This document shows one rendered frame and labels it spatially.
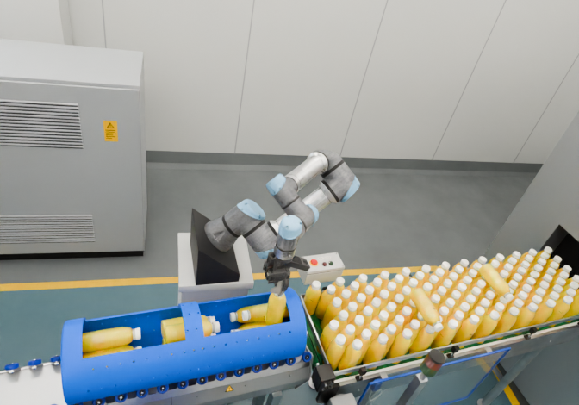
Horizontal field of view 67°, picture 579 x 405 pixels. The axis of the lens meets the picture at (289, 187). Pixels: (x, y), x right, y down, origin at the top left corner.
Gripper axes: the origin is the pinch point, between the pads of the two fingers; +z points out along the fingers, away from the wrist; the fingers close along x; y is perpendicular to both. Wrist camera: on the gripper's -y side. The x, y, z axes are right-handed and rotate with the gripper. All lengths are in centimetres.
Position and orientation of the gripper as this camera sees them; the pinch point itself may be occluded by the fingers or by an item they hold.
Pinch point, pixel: (279, 289)
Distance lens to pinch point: 171.1
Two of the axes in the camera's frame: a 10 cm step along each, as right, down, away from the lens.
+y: -9.3, 0.6, -3.6
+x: 3.1, 6.2, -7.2
